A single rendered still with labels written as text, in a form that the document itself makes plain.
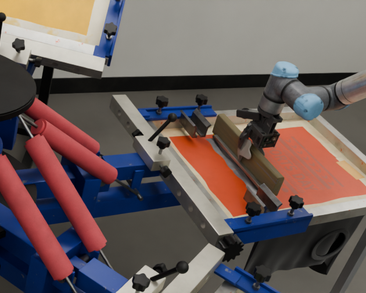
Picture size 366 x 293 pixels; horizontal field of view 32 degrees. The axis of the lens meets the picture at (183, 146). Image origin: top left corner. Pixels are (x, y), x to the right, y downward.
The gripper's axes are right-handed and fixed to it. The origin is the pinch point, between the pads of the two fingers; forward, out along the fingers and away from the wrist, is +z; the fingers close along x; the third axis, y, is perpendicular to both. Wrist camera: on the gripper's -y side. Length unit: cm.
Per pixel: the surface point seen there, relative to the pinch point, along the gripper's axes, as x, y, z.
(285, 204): 4.6, 20.1, 4.4
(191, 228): 51, -62, 102
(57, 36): -49, -51, -14
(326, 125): 50, -14, 1
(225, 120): -0.7, -13.7, -4.7
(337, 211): 16.6, 29.9, 0.3
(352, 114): 253, -151, 103
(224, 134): -1.4, -10.9, -0.7
